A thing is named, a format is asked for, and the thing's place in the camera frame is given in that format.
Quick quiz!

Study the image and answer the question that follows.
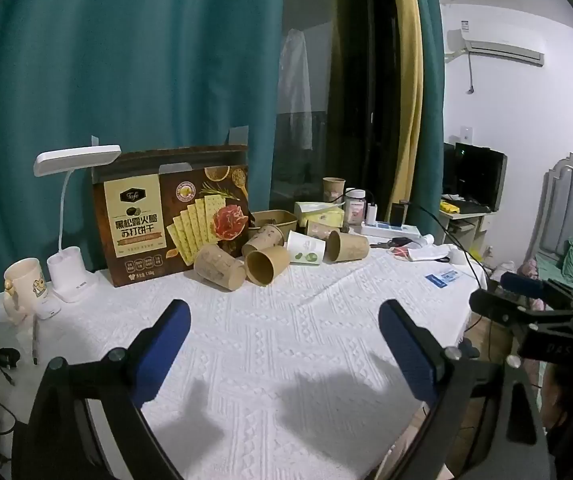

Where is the blue white card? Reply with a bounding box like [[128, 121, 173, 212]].
[[425, 269, 460, 287]]

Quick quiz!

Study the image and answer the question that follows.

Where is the white textured tablecloth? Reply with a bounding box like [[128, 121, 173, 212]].
[[0, 230, 488, 480]]

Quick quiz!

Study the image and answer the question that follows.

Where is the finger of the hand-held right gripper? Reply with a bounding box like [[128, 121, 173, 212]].
[[468, 289, 573, 332], [499, 271, 573, 303]]

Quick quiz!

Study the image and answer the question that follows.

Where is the narrow teal curtain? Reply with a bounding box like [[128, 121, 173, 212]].
[[408, 0, 446, 212]]

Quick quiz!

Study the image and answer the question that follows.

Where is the grey padded headboard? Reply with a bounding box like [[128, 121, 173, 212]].
[[523, 152, 573, 282]]

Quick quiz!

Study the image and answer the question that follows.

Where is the brown paper bowl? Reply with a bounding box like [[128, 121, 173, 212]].
[[249, 209, 300, 241]]

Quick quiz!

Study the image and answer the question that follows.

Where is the green yellow tissue box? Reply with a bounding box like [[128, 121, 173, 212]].
[[293, 201, 345, 234]]

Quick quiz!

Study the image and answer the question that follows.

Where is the brown cracker box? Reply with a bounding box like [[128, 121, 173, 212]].
[[91, 145, 251, 288]]

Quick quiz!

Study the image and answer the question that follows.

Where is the white-lidded jar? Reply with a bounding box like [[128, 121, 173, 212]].
[[345, 188, 367, 224]]

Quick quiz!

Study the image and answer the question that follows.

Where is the hanging white garment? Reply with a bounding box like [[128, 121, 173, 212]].
[[278, 27, 315, 152]]

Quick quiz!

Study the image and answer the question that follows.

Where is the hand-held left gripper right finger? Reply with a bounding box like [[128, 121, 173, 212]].
[[377, 299, 553, 480]]

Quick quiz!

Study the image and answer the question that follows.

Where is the white crumpled paper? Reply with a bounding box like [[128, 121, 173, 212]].
[[391, 241, 460, 264]]

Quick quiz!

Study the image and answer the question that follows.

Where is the black monitor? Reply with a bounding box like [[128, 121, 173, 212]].
[[453, 142, 508, 209]]

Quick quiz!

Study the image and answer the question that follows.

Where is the wide teal curtain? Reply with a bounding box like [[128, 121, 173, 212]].
[[0, 0, 287, 303]]

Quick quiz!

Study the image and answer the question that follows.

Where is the yellow curtain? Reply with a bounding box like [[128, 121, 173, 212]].
[[385, 0, 425, 207]]

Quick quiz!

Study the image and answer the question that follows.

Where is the brown printed paper cup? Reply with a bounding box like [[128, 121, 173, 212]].
[[306, 220, 341, 241]]

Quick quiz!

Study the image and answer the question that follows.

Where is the light computer desk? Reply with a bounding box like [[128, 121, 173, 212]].
[[438, 199, 493, 257]]

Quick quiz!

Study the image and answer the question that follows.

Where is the cream cartoon mug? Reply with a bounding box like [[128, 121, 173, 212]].
[[3, 258, 50, 327]]

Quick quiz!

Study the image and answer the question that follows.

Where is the white air conditioner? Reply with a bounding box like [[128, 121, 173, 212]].
[[447, 27, 546, 67]]

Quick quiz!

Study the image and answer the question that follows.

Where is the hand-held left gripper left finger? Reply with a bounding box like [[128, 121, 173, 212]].
[[14, 299, 192, 480]]

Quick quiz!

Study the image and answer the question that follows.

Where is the white green-print paper cup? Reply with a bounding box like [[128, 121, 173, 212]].
[[286, 230, 327, 266]]

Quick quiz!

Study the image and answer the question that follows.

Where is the dark glass sliding door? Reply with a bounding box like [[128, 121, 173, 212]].
[[268, 0, 403, 212]]

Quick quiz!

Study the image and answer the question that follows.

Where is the white power strip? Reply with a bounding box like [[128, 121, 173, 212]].
[[361, 221, 422, 239]]

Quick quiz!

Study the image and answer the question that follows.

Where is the white desk lamp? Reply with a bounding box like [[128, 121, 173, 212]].
[[34, 144, 122, 304]]

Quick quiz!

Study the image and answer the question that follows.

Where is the thin black cable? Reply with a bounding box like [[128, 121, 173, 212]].
[[405, 204, 488, 288]]

